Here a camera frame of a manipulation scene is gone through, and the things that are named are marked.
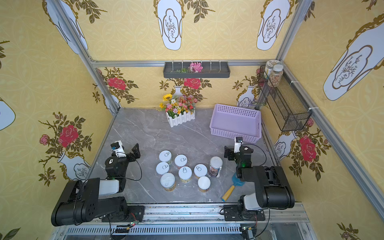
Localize tall yellow can plastic lid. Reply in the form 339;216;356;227
209;157;223;178

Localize purple plastic basket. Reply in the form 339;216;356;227
210;104;262;144

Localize small yellow can plastic lid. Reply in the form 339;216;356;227
198;176;211;193

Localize orange can plastic lid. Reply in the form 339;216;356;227
160;173;176;192

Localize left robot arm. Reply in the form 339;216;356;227
51;141;145;227

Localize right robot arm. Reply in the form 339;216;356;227
222;146;295;221

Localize orange label tin can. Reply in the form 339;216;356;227
194;164;208;179

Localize yellow label tin can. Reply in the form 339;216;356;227
179;167;192;184

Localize flower pot white fence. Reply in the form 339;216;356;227
160;94;198;128

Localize spice jar white lid front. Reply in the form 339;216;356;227
268;64;284;87

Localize spice jar white lid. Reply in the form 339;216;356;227
268;64;284;87
264;60;281;79

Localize pink flower on shelf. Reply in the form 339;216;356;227
189;62;204;73

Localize spice jar white lid rear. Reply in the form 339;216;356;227
264;60;281;79

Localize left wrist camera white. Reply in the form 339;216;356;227
111;141;127;158

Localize blue garden fork yellow handle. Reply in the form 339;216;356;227
222;174;245;202

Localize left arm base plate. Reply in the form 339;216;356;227
101;205;145;223

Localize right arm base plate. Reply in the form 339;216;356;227
220;205;266;222

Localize black wire wall basket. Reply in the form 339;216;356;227
255;66;312;132

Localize grey wall shelf tray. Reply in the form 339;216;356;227
163;61;231;79

